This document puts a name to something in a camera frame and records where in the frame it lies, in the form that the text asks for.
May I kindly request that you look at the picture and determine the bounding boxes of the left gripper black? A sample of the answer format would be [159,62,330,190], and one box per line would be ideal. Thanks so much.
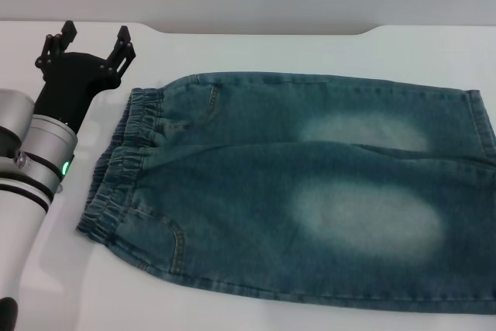
[33,19,137,133]

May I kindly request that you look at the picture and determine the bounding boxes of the blue denim shorts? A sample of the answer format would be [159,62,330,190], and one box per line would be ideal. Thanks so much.
[76,71,496,315]

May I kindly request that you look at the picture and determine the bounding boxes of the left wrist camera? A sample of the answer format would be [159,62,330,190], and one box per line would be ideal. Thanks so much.
[0,88,36,152]

